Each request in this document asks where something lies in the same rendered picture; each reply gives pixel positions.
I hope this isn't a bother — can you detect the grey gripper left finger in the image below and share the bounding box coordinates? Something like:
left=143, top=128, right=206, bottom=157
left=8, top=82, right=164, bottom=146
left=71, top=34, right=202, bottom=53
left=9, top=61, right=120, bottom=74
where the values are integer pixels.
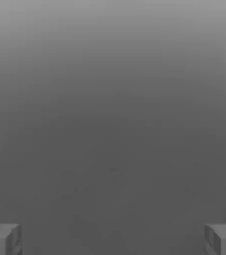
left=0, top=223, right=23, bottom=255

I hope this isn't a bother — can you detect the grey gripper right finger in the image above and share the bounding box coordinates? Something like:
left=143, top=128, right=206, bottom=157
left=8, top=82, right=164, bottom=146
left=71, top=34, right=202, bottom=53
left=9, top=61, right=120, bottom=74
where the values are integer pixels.
left=204, top=223, right=226, bottom=255

